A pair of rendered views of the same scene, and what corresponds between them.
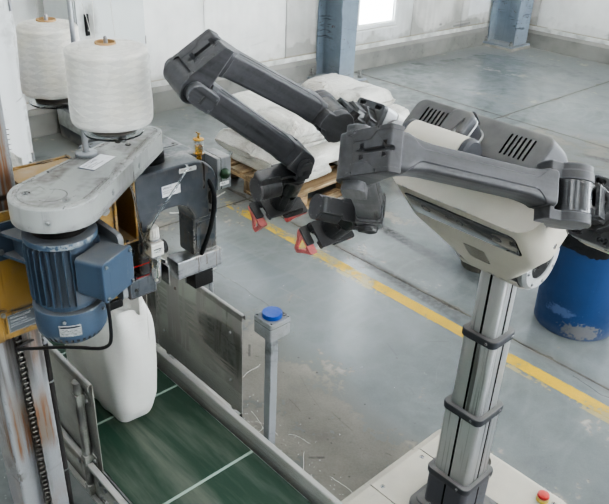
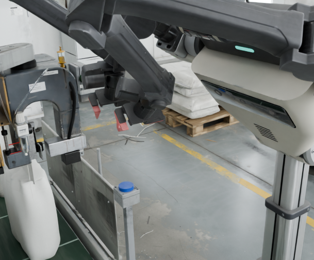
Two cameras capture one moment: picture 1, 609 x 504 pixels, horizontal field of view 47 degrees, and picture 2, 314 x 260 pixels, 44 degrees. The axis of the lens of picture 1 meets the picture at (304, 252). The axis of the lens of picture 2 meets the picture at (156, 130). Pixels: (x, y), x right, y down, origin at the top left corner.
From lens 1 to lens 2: 0.65 m
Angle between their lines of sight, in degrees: 12
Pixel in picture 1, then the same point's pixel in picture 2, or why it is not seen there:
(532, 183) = (270, 22)
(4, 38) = (25, 32)
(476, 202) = (252, 79)
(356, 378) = (218, 243)
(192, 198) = (56, 95)
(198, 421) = not seen: outside the picture
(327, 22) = not seen: hidden behind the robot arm
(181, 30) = not seen: hidden behind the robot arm
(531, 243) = (300, 112)
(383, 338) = (241, 216)
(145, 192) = (15, 87)
